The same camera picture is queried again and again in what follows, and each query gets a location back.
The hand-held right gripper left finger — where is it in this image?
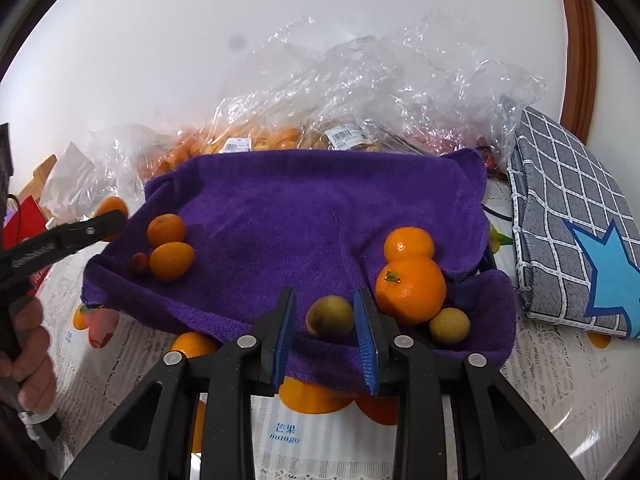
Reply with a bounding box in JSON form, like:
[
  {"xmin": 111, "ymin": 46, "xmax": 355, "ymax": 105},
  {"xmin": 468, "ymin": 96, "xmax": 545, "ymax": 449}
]
[{"xmin": 62, "ymin": 287, "xmax": 298, "ymax": 480}]

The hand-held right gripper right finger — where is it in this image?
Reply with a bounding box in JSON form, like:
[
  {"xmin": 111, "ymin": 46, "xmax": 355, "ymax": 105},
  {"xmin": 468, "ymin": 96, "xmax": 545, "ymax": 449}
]
[{"xmin": 352, "ymin": 287, "xmax": 586, "ymax": 480}]

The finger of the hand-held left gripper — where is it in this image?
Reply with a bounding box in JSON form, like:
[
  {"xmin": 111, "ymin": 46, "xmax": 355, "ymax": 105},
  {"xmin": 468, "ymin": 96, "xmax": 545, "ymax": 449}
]
[{"xmin": 0, "ymin": 209, "xmax": 127, "ymax": 282}]

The yellow-green round fruit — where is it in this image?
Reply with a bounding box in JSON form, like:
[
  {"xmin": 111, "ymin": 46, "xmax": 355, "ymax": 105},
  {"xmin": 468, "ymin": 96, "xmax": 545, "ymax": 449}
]
[
  {"xmin": 429, "ymin": 307, "xmax": 472, "ymax": 346},
  {"xmin": 306, "ymin": 295, "xmax": 355, "ymax": 338}
]

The oblong small orange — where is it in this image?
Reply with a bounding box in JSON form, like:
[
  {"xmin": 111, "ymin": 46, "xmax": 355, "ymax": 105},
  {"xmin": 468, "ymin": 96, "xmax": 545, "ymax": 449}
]
[{"xmin": 149, "ymin": 241, "xmax": 196, "ymax": 282}]

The purple towel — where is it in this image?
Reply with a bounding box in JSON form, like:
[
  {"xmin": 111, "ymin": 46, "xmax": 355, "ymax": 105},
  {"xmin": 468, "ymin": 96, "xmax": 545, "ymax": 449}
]
[{"xmin": 81, "ymin": 149, "xmax": 518, "ymax": 396}]

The person's left hand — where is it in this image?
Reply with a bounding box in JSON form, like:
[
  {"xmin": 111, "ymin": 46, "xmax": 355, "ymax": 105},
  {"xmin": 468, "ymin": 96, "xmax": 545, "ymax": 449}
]
[{"xmin": 0, "ymin": 299, "xmax": 57, "ymax": 412}]

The red paper bag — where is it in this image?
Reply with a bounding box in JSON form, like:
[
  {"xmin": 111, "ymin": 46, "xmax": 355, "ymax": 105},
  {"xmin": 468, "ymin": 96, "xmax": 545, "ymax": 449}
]
[{"xmin": 2, "ymin": 195, "xmax": 51, "ymax": 297}]

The white plastic bag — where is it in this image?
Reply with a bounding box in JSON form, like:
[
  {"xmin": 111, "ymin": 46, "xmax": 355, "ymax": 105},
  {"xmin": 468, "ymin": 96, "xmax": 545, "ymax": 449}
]
[{"xmin": 37, "ymin": 142, "xmax": 101, "ymax": 223}]

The clear plastic bag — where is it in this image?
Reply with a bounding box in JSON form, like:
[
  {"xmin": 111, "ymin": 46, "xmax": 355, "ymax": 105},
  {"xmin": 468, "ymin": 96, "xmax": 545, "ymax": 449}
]
[
  {"xmin": 87, "ymin": 125, "xmax": 171, "ymax": 201},
  {"xmin": 212, "ymin": 10, "xmax": 416, "ymax": 153},
  {"xmin": 370, "ymin": 10, "xmax": 546, "ymax": 161}
]

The pile of small bagged oranges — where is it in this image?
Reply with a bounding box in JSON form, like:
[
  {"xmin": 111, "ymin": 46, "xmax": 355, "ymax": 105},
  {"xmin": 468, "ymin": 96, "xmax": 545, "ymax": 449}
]
[{"xmin": 150, "ymin": 127, "xmax": 306, "ymax": 181}]

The fruit print tablecloth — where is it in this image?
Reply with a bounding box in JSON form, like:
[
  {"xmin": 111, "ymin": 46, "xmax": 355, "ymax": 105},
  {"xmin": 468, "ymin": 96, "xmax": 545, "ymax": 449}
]
[{"xmin": 30, "ymin": 175, "xmax": 640, "ymax": 480}]

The bagged brown fruit pile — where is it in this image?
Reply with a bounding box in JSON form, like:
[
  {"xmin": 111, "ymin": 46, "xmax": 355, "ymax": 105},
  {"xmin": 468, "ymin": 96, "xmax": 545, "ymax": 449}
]
[{"xmin": 305, "ymin": 125, "xmax": 381, "ymax": 153}]

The bagged red fruit pile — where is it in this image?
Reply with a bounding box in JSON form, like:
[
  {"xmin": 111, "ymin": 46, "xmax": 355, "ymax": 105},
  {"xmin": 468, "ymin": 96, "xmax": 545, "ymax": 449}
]
[{"xmin": 415, "ymin": 130, "xmax": 501, "ymax": 176}]

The grey checked cushion blue star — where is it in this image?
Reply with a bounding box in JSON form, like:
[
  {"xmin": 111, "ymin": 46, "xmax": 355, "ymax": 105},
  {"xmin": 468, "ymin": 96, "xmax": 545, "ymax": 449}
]
[{"xmin": 507, "ymin": 107, "xmax": 640, "ymax": 338}]

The wooden door frame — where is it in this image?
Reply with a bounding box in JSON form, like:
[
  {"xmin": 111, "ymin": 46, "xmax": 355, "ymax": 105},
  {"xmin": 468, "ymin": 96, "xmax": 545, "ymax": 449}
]
[{"xmin": 555, "ymin": 0, "xmax": 598, "ymax": 143}]

